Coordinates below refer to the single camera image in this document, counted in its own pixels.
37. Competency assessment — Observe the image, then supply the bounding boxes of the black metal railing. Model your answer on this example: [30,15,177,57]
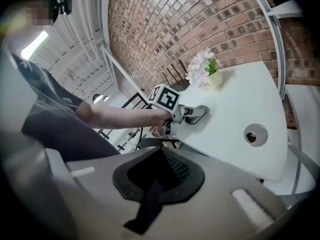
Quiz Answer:
[96,91,151,153]

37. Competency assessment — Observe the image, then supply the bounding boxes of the long ceiling light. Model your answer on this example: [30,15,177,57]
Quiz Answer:
[21,30,49,60]

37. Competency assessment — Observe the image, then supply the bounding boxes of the person's torso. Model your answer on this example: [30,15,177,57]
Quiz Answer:
[8,53,121,162]

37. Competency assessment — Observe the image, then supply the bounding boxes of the round grey cable grommet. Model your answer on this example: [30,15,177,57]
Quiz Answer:
[243,123,269,147]

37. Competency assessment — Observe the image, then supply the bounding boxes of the person's head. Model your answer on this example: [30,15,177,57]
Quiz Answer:
[23,0,61,34]

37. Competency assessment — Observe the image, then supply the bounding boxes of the pale pink flowers in pot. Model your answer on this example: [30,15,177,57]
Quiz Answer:
[184,47,224,90]

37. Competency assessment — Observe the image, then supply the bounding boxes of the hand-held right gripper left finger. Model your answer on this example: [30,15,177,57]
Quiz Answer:
[64,146,163,240]

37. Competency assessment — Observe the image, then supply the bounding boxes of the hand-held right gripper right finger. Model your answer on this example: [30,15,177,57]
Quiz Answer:
[139,147,288,240]

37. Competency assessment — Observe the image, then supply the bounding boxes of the thin black cable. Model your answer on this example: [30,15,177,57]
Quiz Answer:
[136,126,145,150]

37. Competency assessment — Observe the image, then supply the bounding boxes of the black head camera rig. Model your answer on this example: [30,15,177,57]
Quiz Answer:
[53,0,74,16]

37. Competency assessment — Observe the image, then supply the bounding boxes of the black router with antennas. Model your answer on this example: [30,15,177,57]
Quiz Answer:
[162,59,191,92]

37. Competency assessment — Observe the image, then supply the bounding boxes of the person's left forearm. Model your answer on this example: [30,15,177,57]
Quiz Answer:
[74,101,174,130]

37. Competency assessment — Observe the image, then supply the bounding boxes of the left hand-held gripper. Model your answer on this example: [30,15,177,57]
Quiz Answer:
[147,83,210,138]

